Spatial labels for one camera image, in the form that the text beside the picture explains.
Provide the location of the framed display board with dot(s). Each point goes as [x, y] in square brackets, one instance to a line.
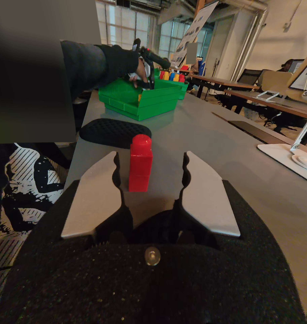
[305, 76]

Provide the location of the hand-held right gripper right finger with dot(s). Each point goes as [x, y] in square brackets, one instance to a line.
[209, 202]

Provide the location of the black wrist rest pad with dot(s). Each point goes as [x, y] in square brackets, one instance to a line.
[110, 131]

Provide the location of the person's right hand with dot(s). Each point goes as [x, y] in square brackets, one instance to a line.
[156, 227]

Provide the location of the white desk stand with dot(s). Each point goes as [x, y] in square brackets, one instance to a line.
[277, 154]

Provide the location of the red mega block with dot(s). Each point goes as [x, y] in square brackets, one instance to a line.
[139, 183]
[141, 162]

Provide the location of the clear laptop stand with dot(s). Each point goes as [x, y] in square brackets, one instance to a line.
[269, 94]

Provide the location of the white poster board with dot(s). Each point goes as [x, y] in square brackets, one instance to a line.
[194, 33]

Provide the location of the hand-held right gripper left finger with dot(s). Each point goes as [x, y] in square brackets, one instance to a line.
[92, 202]

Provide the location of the beige chair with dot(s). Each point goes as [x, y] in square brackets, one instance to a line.
[277, 81]

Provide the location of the black office chair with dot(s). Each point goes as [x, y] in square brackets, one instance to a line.
[249, 76]

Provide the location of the wooden top desk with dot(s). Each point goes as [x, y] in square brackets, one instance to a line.
[219, 80]
[269, 101]

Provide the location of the cluster of colourful mega blocks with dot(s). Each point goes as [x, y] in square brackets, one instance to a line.
[168, 76]

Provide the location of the person's left forearm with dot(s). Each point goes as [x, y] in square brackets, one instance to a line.
[97, 65]

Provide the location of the green plastic bin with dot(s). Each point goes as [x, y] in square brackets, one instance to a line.
[153, 108]
[183, 91]

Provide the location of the person's left hand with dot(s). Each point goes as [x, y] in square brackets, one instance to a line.
[142, 72]

